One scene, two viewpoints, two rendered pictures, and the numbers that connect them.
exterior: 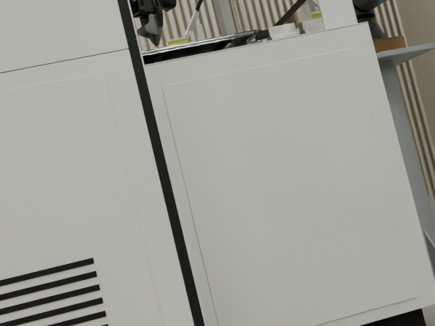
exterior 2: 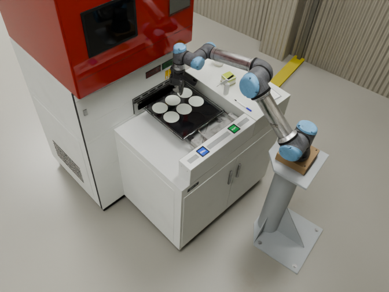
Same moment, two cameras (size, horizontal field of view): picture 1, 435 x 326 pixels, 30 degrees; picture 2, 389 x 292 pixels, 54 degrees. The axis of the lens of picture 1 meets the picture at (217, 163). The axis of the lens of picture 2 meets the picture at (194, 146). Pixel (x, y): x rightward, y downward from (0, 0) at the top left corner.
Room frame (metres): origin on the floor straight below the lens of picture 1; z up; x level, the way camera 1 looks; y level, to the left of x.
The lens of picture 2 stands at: (1.43, -1.46, 2.60)
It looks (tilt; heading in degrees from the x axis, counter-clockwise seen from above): 50 degrees down; 55
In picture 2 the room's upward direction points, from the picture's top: 4 degrees clockwise
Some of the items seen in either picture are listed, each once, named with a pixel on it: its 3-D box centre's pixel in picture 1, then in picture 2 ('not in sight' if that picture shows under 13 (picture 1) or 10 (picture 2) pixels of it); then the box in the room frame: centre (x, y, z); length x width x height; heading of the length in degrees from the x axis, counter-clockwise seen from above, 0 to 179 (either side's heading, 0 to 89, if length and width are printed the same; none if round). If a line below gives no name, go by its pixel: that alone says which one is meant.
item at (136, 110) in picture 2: not in sight; (160, 93); (2.31, 0.23, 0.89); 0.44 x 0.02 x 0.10; 13
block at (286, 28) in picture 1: (280, 31); (197, 143); (2.29, -0.26, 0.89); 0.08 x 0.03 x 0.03; 103
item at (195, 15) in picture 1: (194, 31); (224, 84); (2.63, -0.03, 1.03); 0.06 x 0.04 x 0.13; 103
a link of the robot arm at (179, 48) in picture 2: not in sight; (179, 54); (2.37, 0.10, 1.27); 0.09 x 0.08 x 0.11; 112
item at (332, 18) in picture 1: (305, 33); (217, 147); (2.39, -0.34, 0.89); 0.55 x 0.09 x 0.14; 13
